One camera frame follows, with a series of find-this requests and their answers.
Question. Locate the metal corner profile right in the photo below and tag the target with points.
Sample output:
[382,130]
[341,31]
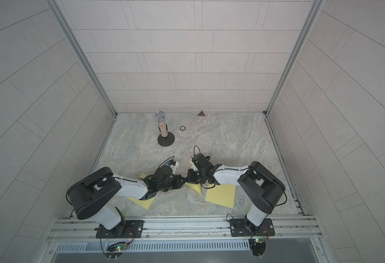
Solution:
[307,26]

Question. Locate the right circuit board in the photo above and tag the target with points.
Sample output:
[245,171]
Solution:
[257,247]

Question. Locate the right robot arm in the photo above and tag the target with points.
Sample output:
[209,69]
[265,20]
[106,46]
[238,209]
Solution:
[261,186]

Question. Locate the metal corner profile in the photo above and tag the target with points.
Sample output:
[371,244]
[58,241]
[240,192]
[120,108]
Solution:
[68,33]
[307,26]

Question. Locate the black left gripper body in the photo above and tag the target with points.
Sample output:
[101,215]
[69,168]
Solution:
[171,183]

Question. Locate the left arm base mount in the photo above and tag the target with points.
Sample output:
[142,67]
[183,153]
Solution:
[120,228]

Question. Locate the black round-base stand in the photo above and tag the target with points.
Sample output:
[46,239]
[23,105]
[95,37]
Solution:
[165,138]

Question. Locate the red triangular sticker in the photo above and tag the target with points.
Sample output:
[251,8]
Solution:
[201,113]

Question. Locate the yellow square paper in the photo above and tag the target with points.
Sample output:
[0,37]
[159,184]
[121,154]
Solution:
[195,187]

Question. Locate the metal corner profile left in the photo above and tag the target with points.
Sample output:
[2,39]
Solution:
[68,33]

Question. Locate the vent grille strip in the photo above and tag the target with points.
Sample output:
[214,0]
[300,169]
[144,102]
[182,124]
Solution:
[157,246]

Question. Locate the left circuit board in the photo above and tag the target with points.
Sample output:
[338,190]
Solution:
[114,251]

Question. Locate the circuit board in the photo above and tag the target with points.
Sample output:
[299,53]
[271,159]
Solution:
[257,247]
[114,251]

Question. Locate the aluminium rail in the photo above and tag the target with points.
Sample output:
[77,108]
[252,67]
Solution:
[220,227]

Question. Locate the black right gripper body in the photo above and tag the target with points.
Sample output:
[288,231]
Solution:
[197,176]

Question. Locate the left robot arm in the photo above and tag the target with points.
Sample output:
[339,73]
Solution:
[90,196]

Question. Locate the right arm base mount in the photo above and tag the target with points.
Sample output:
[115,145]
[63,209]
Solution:
[242,227]

